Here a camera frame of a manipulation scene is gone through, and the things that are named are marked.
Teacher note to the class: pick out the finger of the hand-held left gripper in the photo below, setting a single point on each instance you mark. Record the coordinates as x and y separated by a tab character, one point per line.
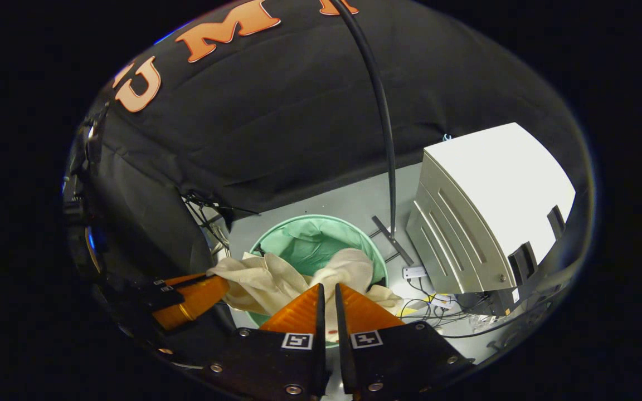
198	298

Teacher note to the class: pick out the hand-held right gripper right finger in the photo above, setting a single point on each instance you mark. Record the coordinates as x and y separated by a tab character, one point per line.
404	356

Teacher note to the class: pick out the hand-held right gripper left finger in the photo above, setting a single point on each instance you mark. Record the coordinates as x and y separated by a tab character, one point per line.
265	362

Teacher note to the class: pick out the cream shirt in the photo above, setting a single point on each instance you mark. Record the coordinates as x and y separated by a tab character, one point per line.
265	281

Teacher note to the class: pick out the green laundry hamper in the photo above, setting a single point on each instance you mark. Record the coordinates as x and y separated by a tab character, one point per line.
310	239

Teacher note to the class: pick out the black clothes rack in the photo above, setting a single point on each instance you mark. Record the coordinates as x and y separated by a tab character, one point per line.
379	106

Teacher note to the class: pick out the small white box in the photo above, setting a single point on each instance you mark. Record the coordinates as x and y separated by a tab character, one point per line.
414	272

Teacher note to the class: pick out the white cabinet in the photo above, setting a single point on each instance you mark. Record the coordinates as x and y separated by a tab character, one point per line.
488	206

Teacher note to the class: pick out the black backdrop cloth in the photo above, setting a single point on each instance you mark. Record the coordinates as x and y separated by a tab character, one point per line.
276	122

